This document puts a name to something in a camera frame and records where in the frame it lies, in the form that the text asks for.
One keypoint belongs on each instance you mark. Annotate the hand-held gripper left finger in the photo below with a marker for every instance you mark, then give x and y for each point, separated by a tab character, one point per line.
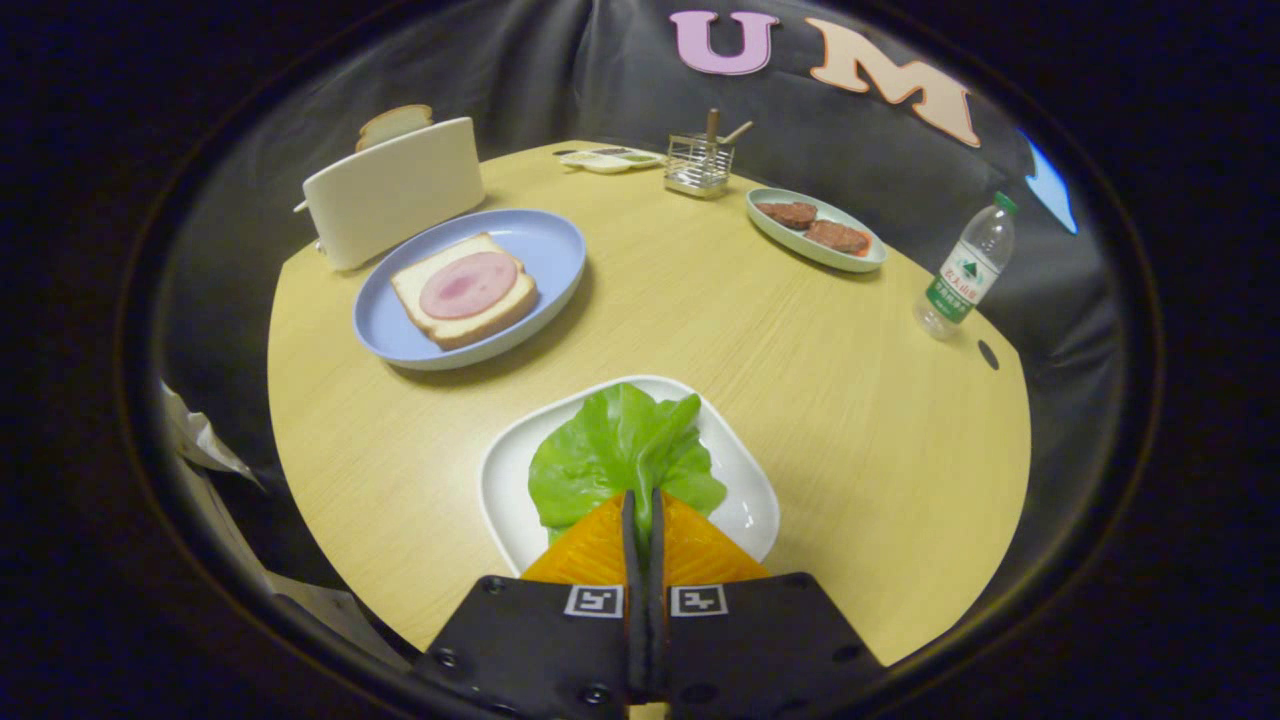
540	640

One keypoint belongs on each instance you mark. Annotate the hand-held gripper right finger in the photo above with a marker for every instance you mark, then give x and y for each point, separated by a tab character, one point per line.
760	640

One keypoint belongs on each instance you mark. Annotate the green lettuce leaf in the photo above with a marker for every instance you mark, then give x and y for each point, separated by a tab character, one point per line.
610	450

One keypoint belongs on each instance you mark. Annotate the toasted bread slice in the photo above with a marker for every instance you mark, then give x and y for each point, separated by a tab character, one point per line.
393	123

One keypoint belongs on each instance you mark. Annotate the white square plate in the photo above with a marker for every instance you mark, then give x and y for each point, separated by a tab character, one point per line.
510	480

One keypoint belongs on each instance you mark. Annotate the bread slice under ham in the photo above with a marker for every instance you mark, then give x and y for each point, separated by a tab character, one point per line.
470	326

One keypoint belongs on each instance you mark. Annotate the pink ham slice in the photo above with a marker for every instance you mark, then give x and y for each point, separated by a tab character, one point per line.
468	284

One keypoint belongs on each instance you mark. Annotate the blue round plate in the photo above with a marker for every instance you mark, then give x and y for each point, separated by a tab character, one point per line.
540	250

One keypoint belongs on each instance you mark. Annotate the pale green plate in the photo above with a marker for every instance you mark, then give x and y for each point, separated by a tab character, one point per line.
790	243

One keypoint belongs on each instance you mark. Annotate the brown meat patty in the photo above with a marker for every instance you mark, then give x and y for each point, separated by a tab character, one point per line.
838	237
787	214

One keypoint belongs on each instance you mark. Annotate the clear plastic water bottle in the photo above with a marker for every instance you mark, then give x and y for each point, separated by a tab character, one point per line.
965	270

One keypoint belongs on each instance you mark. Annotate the white toaster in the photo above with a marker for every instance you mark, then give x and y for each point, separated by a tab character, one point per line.
400	200

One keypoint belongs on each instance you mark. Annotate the white divided bean dish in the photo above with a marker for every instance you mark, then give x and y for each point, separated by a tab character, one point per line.
605	160

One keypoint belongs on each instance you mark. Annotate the wooden utensil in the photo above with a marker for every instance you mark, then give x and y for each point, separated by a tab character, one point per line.
712	125
740	130

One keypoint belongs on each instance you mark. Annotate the black backdrop cloth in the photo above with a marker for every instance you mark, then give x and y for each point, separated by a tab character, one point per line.
560	80

